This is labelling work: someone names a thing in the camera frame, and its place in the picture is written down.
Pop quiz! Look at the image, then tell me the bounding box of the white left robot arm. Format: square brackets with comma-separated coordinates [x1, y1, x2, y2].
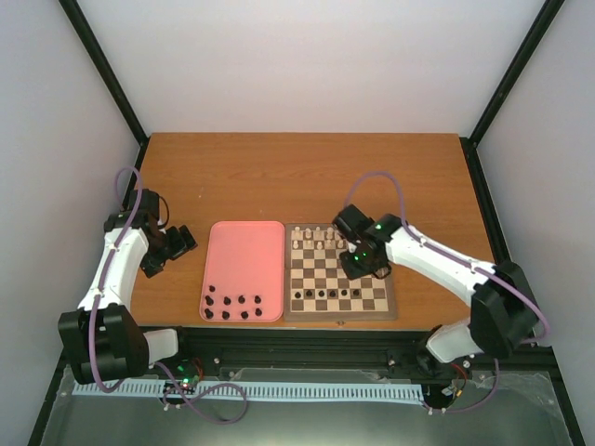
[58, 212, 197, 385]

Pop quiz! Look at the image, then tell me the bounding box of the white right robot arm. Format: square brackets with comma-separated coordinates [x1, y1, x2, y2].
[333, 206, 541, 363]

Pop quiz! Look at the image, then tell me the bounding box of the white chess pieces row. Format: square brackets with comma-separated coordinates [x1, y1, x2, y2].
[286, 224, 348, 251]

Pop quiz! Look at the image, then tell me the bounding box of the left controller board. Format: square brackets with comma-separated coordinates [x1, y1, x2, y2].
[165, 358, 204, 396]

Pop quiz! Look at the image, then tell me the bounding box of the controller board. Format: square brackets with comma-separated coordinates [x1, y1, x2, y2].
[422, 358, 471, 412]
[165, 358, 204, 396]

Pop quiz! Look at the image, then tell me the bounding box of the right controller board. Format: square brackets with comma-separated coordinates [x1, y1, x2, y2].
[422, 358, 471, 412]

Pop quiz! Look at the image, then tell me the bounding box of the wooden chessboard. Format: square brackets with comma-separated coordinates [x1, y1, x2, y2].
[284, 224, 397, 323]

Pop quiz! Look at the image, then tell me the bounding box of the pink plastic tray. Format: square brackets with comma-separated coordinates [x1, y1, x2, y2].
[199, 221, 285, 323]

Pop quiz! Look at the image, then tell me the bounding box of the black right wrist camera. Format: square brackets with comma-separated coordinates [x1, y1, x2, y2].
[332, 204, 374, 243]

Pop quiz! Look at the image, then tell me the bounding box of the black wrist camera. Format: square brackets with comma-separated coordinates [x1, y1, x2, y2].
[139, 189, 170, 229]
[332, 204, 374, 243]

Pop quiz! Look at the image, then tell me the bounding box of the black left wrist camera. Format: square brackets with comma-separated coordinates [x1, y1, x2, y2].
[139, 189, 170, 229]

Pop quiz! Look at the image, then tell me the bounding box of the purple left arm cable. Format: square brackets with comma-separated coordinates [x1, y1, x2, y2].
[87, 166, 143, 394]

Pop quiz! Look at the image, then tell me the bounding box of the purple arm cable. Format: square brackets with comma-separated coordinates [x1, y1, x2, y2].
[343, 170, 554, 415]
[87, 166, 143, 394]

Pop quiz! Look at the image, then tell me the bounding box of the black aluminium frame rail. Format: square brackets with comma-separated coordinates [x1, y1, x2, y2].
[118, 324, 557, 387]

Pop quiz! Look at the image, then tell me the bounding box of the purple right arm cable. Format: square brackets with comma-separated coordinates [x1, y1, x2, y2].
[343, 170, 554, 415]

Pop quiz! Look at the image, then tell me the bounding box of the light blue cable duct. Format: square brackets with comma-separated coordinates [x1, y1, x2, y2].
[72, 380, 427, 404]

